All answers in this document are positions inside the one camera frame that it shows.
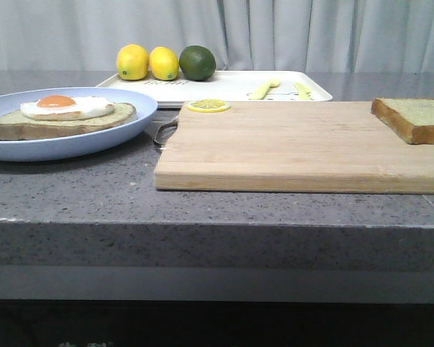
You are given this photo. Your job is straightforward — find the fried egg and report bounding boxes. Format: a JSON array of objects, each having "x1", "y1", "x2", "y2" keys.
[{"x1": 20, "y1": 95, "x2": 114, "y2": 121}]

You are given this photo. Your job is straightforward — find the white rectangular tray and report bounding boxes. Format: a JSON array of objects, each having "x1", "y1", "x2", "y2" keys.
[{"x1": 99, "y1": 71, "x2": 332, "y2": 108}]

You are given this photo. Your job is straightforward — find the lemon slice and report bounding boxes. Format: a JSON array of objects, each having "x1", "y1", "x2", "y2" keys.
[{"x1": 186, "y1": 98, "x2": 231, "y2": 113}]

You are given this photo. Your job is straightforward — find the metal cutting board handle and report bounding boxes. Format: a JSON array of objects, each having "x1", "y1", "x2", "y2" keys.
[{"x1": 153, "y1": 120, "x2": 178, "y2": 146}]

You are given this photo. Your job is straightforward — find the bread slice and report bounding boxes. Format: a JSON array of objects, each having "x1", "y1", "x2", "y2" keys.
[
  {"x1": 0, "y1": 103, "x2": 137, "y2": 141},
  {"x1": 371, "y1": 98, "x2": 434, "y2": 145}
]

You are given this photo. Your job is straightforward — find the right yellow lemon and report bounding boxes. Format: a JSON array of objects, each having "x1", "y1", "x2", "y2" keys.
[{"x1": 150, "y1": 46, "x2": 179, "y2": 81}]

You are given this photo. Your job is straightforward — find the grey curtain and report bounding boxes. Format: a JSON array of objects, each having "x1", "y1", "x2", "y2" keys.
[{"x1": 0, "y1": 1, "x2": 434, "y2": 73}]

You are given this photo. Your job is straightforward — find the yellow lemon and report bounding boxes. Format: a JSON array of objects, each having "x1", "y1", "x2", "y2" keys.
[
  {"x1": 150, "y1": 46, "x2": 179, "y2": 81},
  {"x1": 116, "y1": 43, "x2": 149, "y2": 80}
]

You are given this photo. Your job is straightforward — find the green lime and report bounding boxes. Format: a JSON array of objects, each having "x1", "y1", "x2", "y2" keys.
[{"x1": 179, "y1": 45, "x2": 216, "y2": 82}]

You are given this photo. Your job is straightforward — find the wooden cutting board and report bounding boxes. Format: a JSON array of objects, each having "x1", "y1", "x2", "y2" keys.
[{"x1": 154, "y1": 101, "x2": 434, "y2": 194}]

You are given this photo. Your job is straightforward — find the left yellow lemon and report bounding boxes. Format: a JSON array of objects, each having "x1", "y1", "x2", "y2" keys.
[{"x1": 116, "y1": 43, "x2": 149, "y2": 80}]

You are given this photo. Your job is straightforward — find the yellow plastic knife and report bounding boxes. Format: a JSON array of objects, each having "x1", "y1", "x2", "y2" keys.
[{"x1": 294, "y1": 82, "x2": 313, "y2": 100}]

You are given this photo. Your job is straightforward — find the light blue round plate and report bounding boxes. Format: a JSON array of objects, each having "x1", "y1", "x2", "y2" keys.
[{"x1": 0, "y1": 87, "x2": 158, "y2": 162}]

